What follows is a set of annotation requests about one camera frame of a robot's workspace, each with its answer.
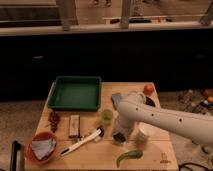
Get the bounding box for wooden block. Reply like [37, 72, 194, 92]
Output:
[69, 115, 80, 138]

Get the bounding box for blue sponge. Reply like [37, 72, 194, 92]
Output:
[111, 93, 122, 109]

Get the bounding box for grey cloth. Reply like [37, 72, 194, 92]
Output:
[30, 138, 56, 160]

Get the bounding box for red grape bunch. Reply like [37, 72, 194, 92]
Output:
[48, 111, 60, 133]

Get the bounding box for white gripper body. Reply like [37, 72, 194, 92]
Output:
[113, 115, 135, 140]

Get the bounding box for dark brown bowl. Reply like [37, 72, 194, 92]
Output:
[146, 96, 156, 107]

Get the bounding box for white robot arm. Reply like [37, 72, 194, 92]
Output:
[114, 92, 213, 147]

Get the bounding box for green chili pepper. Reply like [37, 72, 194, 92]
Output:
[116, 150, 143, 167]

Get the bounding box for orange fruit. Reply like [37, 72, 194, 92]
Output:
[143, 84, 154, 95]

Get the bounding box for orange bowl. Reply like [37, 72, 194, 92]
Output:
[25, 132, 57, 165]

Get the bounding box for small metal cup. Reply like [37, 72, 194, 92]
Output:
[113, 133, 126, 143]

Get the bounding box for white handled kitchen tool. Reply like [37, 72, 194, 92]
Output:
[60, 127, 104, 157]

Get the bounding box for green plastic tray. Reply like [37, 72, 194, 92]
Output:
[48, 76, 102, 111]

